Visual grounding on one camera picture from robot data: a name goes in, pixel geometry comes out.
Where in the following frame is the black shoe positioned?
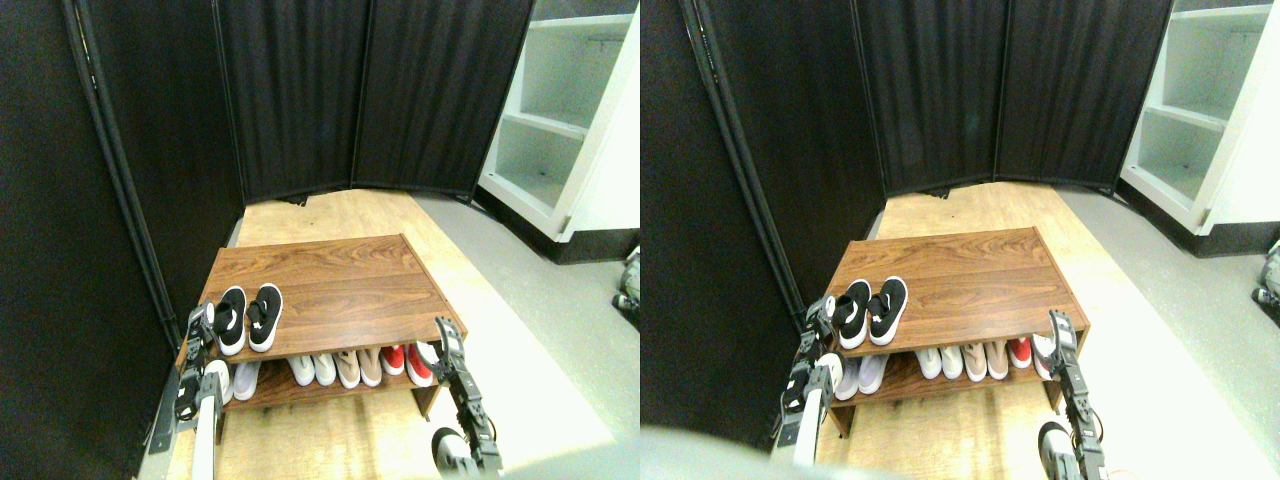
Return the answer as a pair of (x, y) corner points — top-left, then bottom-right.
(247, 284), (284, 353)
(213, 287), (248, 356)
(838, 280), (873, 350)
(868, 277), (909, 347)

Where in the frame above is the dark curtain stand foot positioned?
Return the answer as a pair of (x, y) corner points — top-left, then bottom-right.
(148, 400), (176, 453)

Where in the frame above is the brown shoe rack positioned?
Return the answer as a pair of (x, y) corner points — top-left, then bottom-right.
(795, 227), (1091, 439)
(176, 234), (468, 441)

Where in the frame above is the grey and black object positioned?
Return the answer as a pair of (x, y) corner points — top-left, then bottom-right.
(1252, 240), (1280, 326)
(613, 247), (641, 326)

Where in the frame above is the black curtain stand pole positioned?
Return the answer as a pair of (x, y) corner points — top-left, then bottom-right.
(678, 0), (809, 341)
(60, 0), (183, 349)

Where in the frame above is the white shelf unit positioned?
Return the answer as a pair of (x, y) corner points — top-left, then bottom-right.
(477, 0), (641, 244)
(1118, 0), (1280, 237)

